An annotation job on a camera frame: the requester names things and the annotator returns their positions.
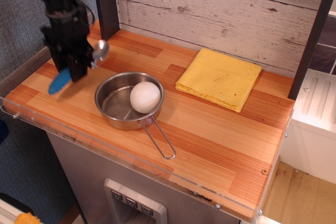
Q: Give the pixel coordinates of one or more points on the white egg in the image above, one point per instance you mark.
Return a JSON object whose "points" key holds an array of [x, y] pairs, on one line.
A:
{"points": [[145, 96]]}

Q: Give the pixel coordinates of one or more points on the dark right shelf post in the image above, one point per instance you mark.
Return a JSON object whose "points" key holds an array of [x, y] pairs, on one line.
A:
{"points": [[314, 36]]}

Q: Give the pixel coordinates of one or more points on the blue handled metal spoon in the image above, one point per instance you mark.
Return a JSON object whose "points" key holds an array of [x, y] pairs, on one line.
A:
{"points": [[99, 52]]}

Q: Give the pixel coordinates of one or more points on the dark shelf post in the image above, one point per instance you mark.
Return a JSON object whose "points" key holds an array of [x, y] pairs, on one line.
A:
{"points": [[314, 36], [108, 18]]}

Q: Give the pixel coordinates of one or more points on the dark left shelf post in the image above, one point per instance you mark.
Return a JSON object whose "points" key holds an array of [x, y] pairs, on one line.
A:
{"points": [[108, 18]]}

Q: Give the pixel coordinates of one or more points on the yellow object bottom left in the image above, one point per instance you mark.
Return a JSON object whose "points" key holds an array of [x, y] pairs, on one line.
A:
{"points": [[27, 218]]}

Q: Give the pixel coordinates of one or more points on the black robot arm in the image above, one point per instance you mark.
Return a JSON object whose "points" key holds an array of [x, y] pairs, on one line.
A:
{"points": [[63, 8]]}

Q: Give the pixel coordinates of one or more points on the clear acrylic edge guard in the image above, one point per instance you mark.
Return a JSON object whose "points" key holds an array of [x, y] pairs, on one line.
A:
{"points": [[220, 157]]}

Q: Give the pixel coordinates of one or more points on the silver dispenser panel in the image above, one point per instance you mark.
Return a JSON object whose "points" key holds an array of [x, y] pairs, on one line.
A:
{"points": [[129, 206]]}

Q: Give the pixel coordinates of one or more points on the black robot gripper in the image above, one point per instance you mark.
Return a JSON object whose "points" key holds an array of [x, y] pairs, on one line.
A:
{"points": [[66, 39]]}

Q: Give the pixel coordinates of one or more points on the white toy sink unit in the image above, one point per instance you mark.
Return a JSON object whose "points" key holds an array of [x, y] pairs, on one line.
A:
{"points": [[309, 144]]}

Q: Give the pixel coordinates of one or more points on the folded yellow cloth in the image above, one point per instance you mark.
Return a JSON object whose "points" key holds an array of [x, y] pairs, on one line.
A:
{"points": [[220, 79]]}

